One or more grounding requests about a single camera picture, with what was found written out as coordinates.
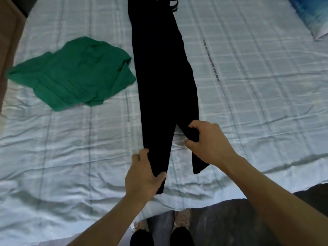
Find white plaid bed sheet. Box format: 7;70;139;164
0;0;328;246

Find brown wooden furniture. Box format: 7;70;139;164
0;0;26;113

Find person's shoe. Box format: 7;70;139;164
174;208;192;230
133;220;148;233

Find green shirt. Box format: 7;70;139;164
6;36;137;112

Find person's left forearm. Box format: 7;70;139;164
66;193;149;246

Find blue and white pillow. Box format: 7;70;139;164
286;0;328;41

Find person's left leg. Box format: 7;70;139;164
129;229;155;246

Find person's right hand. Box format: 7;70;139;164
185;120;242;172

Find person's left shoe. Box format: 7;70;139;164
133;220;148;233

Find person's right leg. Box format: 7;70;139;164
170;226;195;246

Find person's left hand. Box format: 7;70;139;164
125;148;167;203

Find person's right forearm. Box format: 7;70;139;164
225;155;328;246

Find person's leg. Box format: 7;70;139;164
170;226;195;246
129;229;155;246

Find person's right shoe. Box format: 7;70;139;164
174;208;192;230

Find black trousers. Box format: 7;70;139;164
127;0;210;195

